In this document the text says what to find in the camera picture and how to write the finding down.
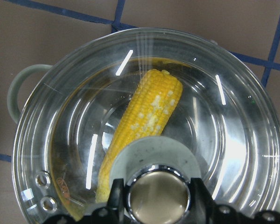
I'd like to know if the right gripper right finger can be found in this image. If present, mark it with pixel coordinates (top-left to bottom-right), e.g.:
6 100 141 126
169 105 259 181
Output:
190 178 214 224

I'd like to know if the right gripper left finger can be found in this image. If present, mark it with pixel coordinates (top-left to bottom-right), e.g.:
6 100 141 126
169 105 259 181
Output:
107 179 125 224

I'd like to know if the yellow corn cob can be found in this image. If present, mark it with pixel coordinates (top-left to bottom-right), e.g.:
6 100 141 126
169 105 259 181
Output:
96 69 183 203

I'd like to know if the glass pot lid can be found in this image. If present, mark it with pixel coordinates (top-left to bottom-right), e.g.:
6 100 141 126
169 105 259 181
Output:
13 27 280 224

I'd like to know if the pale green steel pot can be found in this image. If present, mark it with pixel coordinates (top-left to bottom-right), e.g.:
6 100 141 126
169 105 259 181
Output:
6 27 280 224

